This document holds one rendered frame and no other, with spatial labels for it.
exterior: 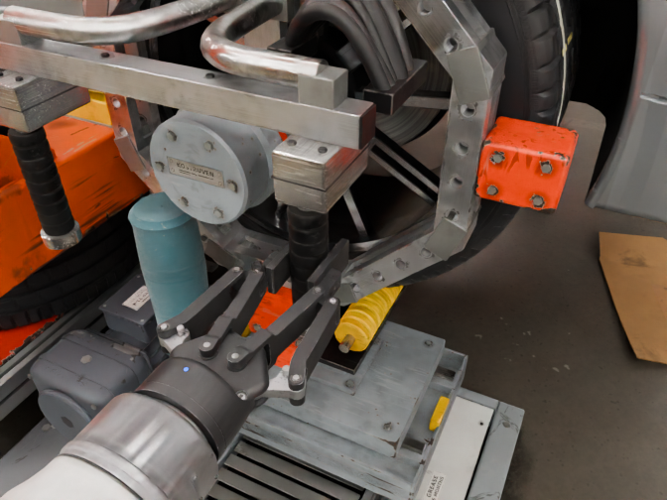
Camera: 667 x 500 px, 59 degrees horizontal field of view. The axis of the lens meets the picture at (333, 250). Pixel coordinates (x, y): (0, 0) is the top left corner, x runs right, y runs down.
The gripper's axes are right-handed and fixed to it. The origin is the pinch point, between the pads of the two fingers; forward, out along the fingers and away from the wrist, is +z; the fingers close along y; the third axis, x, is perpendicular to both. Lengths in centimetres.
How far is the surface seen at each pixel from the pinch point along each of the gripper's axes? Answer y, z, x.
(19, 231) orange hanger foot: -60, 11, -22
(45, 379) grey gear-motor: -52, 0, -44
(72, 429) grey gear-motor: -47, -1, -53
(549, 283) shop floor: 20, 114, -83
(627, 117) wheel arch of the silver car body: 23.5, 35.8, 4.6
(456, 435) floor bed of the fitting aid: 11, 43, -75
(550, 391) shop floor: 28, 72, -83
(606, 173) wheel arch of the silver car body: 23.3, 35.9, -3.0
